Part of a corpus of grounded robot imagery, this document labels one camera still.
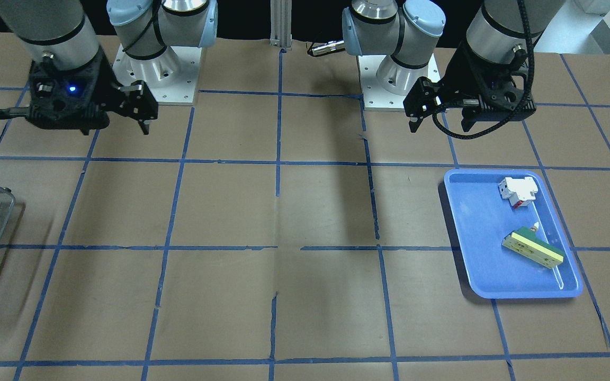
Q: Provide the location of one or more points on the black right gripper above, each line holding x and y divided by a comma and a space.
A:
105, 80

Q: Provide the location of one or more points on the aluminium frame post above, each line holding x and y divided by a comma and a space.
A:
281, 13

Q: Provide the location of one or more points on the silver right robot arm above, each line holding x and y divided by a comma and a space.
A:
62, 32

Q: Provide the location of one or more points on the white red circuit breaker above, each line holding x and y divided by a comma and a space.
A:
519, 192

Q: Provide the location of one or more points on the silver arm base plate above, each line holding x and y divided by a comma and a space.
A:
172, 77
389, 98

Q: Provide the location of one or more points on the silver cable connector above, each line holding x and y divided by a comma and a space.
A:
325, 49

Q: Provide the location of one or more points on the yellow green terminal block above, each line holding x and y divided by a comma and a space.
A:
525, 241

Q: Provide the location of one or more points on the blue plastic tray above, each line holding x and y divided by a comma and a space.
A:
482, 219

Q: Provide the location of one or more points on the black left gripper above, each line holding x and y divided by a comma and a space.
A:
456, 78

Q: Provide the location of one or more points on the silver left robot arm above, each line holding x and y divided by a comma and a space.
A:
408, 33

